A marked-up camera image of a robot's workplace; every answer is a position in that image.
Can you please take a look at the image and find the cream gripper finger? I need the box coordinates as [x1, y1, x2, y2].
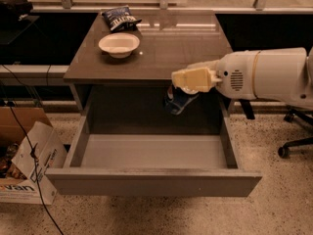
[171, 68, 222, 93]
[188, 60, 219, 71]

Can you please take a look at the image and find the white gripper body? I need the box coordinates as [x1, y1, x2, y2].
[216, 51, 258, 100]

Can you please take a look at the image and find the blue pepsi can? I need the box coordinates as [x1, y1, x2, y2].
[163, 85, 199, 116]

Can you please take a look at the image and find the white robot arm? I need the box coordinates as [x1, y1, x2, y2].
[171, 48, 313, 110]

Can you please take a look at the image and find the grey cabinet with glossy top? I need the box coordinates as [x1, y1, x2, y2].
[64, 10, 232, 110]

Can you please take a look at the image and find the open grey top drawer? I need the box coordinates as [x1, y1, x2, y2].
[44, 88, 263, 198]

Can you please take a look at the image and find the black office chair base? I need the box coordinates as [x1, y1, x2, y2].
[277, 106, 313, 159]

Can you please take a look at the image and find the white paper bowl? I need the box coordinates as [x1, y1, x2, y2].
[98, 33, 140, 59]

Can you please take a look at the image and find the blue chip bag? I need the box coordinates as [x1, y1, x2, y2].
[101, 6, 142, 32]

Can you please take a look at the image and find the cardboard box with white flaps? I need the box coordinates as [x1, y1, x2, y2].
[0, 107, 67, 205]

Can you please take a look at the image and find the black side table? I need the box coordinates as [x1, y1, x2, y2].
[0, 16, 39, 45]

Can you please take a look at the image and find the black bag on shelf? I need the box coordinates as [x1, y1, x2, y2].
[0, 0, 33, 21]

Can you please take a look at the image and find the black cable on floor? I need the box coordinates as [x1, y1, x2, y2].
[0, 64, 65, 235]

